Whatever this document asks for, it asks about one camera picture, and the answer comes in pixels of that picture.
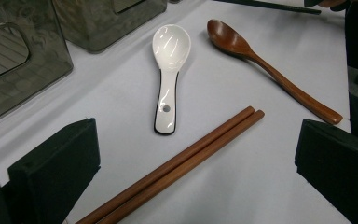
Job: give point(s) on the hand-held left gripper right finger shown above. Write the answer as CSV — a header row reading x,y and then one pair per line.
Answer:
x,y
338,168

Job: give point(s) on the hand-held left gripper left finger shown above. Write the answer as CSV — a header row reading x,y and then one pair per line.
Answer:
x,y
56,168

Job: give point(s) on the grey translucent plastic basket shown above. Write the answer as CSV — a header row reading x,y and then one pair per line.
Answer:
x,y
43,77
90,28

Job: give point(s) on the brown wooden chopstick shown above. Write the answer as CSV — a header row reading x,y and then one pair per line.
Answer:
x,y
183,169
167,166

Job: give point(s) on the white ceramic spoon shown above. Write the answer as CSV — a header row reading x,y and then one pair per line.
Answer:
x,y
171,46

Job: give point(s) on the brown wooden spoon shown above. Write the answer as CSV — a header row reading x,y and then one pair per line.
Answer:
x,y
230,39

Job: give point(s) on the black chopstick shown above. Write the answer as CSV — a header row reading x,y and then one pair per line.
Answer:
x,y
276,5

